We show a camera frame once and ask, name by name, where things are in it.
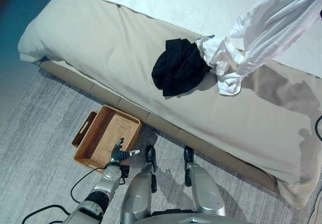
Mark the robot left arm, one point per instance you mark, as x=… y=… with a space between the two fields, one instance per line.
x=99 y=196

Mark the robot silver leg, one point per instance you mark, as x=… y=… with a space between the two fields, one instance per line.
x=206 y=188
x=137 y=191

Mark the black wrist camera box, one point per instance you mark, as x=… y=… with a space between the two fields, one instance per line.
x=125 y=171

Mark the beige padded bed frame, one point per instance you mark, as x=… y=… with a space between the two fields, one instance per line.
x=100 y=89

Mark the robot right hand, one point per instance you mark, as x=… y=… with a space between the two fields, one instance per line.
x=320 y=13

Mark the beige duvet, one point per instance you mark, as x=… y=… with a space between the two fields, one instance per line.
x=113 y=45

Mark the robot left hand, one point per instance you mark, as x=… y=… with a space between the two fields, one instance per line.
x=118 y=154

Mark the robot right dark foot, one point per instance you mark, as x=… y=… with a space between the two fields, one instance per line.
x=188 y=154

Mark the robot silver torso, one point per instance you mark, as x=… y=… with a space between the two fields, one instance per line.
x=191 y=219

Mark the robot left dark foot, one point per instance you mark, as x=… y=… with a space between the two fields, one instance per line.
x=151 y=154

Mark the black garment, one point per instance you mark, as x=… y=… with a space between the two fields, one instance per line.
x=179 y=68

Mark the white garment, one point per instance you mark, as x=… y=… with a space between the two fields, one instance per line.
x=274 y=25

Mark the robot left silver leg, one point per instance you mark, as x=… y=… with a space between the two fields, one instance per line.
x=137 y=191

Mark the robot dark foot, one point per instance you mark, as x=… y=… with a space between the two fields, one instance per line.
x=151 y=154
x=188 y=154

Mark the large woven wicker basket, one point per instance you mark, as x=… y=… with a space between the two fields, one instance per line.
x=118 y=131

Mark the small brown wooden tray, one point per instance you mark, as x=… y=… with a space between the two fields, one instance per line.
x=81 y=133

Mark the robot right silver leg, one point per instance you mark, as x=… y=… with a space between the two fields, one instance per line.
x=206 y=188

